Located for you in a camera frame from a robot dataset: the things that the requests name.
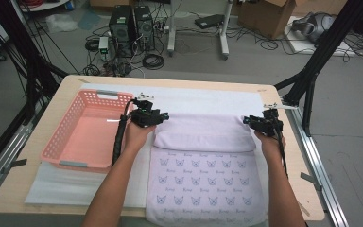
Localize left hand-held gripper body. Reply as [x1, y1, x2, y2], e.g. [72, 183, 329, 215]
[129, 92, 164, 129]

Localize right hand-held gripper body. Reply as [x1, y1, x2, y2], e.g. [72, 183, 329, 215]
[251, 102, 299, 137]

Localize pink plastic basket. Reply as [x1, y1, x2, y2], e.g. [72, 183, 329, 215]
[40, 89, 136, 174]

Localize lilac printed towel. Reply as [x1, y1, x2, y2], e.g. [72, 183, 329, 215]
[145, 113, 268, 227]

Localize person's right hand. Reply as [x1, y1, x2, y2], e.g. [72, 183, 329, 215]
[253, 131, 286, 162]

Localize person's left hand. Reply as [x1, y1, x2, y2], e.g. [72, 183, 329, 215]
[124, 121, 155, 155]

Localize white foam mat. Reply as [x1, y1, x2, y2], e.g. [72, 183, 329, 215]
[24, 82, 282, 213]

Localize white metal stand leg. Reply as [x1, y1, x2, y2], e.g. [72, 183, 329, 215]
[218, 0, 234, 61]
[166, 0, 178, 58]

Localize small white box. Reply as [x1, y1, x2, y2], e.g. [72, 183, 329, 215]
[97, 36, 110, 55]

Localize white flat board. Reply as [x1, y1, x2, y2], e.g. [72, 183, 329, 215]
[285, 15, 357, 58]

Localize black computer tower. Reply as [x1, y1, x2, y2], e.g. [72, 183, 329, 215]
[133, 5, 156, 52]
[108, 4, 136, 59]

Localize brown cardboard box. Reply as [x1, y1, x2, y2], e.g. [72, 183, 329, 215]
[237, 0, 297, 41]

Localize black flat device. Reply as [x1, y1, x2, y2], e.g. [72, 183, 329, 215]
[194, 13, 225, 30]

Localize grey rounded device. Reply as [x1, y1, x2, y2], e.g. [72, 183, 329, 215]
[291, 11, 337, 44]

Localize teal plastic sheet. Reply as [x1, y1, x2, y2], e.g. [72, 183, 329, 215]
[77, 9, 102, 31]

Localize clear plastic bag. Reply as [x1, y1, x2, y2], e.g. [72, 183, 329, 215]
[45, 12, 79, 34]

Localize white round table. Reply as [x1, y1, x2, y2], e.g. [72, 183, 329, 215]
[18, 0, 72, 13]

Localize black sleeved gripper cable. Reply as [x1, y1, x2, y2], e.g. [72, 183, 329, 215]
[112, 98, 140, 167]

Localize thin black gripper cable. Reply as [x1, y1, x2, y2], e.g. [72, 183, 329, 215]
[272, 110, 289, 178]

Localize coiled black cable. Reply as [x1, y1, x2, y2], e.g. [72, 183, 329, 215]
[142, 53, 165, 71]

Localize grey metal bracket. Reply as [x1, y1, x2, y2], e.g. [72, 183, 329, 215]
[300, 171, 323, 192]
[1, 158, 28, 174]

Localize aluminium rail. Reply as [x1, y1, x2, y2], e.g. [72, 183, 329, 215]
[0, 103, 43, 206]
[282, 97, 349, 227]

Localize black metal frame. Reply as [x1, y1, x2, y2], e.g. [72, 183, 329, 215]
[0, 0, 70, 179]
[273, 0, 363, 138]

